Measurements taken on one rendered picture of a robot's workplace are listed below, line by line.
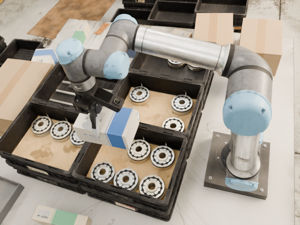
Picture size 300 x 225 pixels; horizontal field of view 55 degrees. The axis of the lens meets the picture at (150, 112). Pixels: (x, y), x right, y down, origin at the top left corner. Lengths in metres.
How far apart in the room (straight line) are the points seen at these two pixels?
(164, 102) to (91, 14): 2.43
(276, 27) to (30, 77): 1.40
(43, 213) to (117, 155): 0.40
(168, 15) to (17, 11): 2.18
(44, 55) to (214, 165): 1.25
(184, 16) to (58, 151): 1.79
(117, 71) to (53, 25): 2.98
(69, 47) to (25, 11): 3.39
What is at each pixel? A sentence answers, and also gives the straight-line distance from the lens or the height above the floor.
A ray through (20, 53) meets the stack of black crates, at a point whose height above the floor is 0.38.
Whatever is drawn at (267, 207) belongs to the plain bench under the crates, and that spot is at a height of 0.70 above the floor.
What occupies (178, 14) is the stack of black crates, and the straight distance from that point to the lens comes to 2.77.
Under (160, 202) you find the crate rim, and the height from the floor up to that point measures 0.93.
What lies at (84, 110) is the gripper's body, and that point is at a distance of 0.98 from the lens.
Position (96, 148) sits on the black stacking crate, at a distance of 1.30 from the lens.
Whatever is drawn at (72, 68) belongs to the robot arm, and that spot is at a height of 1.41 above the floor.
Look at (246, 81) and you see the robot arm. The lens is 0.76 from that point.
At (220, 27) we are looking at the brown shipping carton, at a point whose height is 0.86.
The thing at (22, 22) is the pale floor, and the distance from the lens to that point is 4.00.
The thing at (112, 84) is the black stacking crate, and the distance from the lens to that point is 1.56.
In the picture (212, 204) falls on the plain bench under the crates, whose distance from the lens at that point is 1.31.
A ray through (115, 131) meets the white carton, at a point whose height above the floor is 1.13.
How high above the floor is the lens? 1.94
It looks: 52 degrees down
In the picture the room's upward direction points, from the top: 11 degrees counter-clockwise
